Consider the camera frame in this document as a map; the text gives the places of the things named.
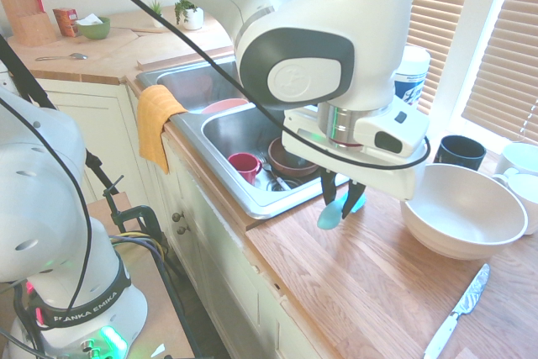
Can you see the cream kitchen cabinet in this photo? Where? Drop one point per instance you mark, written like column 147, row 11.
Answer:
column 235, row 258

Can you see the green bowl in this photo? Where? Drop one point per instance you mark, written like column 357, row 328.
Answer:
column 94, row 30

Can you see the steel sink drain strainer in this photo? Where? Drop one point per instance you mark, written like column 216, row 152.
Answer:
column 281, row 184

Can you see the white wipes canister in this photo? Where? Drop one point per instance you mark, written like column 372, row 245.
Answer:
column 414, row 77

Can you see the pink bowl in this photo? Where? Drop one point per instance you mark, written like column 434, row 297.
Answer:
column 225, row 106

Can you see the teal plastic knife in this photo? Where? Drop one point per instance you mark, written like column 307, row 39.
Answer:
column 328, row 218

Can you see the white mug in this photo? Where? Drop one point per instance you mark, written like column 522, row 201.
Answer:
column 521, row 157
column 527, row 199

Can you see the orange dish cloth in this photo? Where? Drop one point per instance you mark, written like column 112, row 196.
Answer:
column 155, row 123

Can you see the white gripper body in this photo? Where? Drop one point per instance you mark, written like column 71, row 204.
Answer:
column 378, row 176

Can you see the stainless steel double sink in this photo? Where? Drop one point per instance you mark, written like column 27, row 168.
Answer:
column 227, row 132

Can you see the wooden knife block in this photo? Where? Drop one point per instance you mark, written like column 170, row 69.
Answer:
column 29, row 22

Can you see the plant in white pot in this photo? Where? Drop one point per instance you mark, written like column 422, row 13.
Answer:
column 191, row 16

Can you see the large white bowl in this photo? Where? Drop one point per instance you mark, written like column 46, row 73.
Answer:
column 462, row 207

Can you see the dark green metal clamp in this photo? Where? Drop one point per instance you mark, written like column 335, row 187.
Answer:
column 143, row 214

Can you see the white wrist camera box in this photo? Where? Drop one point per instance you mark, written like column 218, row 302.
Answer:
column 391, row 132

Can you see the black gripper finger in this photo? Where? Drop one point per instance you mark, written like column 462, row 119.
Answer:
column 354, row 197
column 329, row 188

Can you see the brown bowl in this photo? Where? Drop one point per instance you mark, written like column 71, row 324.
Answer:
column 290, row 167

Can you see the round cabinet knob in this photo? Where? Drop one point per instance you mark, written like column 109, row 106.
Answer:
column 183, row 231
column 178, row 216

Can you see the orange cardboard box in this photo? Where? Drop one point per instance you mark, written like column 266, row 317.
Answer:
column 65, row 22

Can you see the silver spoon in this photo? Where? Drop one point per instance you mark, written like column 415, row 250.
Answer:
column 77, row 56

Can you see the beige window blind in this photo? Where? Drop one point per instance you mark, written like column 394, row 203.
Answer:
column 428, row 1
column 508, row 60

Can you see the small potted plant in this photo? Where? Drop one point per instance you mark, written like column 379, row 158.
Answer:
column 156, row 8

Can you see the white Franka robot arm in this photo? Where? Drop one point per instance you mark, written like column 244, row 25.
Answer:
column 315, row 39

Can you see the black mug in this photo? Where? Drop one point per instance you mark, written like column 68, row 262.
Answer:
column 458, row 153

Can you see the red cup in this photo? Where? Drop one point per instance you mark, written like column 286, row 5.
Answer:
column 244, row 165

